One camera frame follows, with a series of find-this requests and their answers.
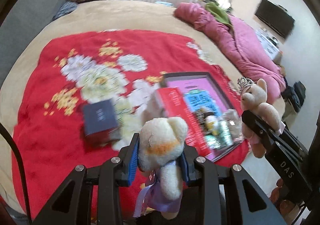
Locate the white tissue pack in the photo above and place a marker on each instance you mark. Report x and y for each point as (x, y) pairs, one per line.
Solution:
(222, 137)

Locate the pink book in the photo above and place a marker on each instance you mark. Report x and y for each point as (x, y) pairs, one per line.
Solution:
(197, 84)

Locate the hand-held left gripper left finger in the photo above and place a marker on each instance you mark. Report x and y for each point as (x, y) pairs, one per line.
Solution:
(132, 160)

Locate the plush bear pink dress tiara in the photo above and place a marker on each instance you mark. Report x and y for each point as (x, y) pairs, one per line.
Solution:
(257, 95)

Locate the pink quilt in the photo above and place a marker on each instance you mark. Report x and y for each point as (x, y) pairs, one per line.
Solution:
(240, 44)

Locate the grey quilted headboard cover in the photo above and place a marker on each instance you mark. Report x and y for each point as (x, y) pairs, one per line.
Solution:
(27, 19)

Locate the beige bed sheet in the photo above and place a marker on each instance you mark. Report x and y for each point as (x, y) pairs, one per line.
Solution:
(140, 14)

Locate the dark blue patterned cloth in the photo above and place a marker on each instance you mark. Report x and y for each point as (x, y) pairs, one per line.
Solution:
(63, 11)

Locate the red floral blanket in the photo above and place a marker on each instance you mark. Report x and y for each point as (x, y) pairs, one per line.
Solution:
(50, 127)

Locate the person's right hand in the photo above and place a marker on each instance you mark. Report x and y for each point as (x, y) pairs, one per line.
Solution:
(287, 202)

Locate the green cloth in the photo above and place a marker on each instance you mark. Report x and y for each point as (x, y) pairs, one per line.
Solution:
(218, 12)

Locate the black gift box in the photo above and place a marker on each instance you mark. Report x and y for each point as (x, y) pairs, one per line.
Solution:
(100, 120)

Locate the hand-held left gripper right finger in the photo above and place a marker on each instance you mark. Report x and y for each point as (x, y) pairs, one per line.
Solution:
(185, 172)

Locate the black bag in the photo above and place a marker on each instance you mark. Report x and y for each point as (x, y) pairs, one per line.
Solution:
(296, 97)

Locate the white dresser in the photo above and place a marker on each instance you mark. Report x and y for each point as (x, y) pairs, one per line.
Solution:
(268, 43)

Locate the plush bear purple dress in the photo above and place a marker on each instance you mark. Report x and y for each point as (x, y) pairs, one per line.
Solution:
(162, 137)

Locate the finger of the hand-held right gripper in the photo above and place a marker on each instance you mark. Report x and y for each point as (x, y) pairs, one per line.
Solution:
(292, 140)
(257, 130)

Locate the black television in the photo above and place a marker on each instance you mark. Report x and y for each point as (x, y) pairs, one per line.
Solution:
(275, 17)

